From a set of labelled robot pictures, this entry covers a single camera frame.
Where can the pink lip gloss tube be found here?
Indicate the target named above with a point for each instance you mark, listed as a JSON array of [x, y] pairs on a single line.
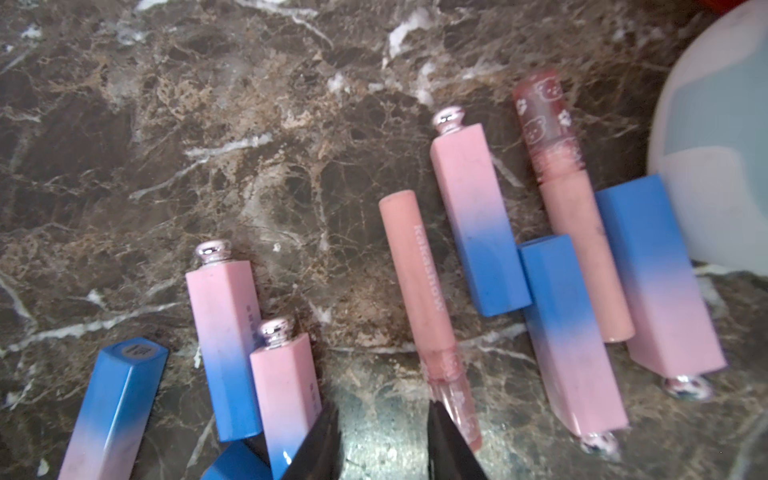
[[427, 313]]

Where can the red pen holder cup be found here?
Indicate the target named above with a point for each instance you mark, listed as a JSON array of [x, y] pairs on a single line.
[[721, 6]]

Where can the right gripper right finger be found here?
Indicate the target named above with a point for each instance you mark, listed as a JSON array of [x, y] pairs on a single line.
[[449, 456]]

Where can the pink kitty lip gloss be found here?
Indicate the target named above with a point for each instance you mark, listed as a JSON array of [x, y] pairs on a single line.
[[569, 197]]

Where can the pink blue square lipstick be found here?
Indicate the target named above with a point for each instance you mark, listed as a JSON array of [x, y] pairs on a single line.
[[238, 462], [287, 390], [574, 365], [481, 228], [675, 337], [226, 314], [115, 411]]

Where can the white round alarm clock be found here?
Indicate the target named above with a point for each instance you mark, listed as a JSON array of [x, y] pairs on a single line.
[[708, 141]]

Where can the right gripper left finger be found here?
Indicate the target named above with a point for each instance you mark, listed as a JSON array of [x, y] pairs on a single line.
[[319, 457]]

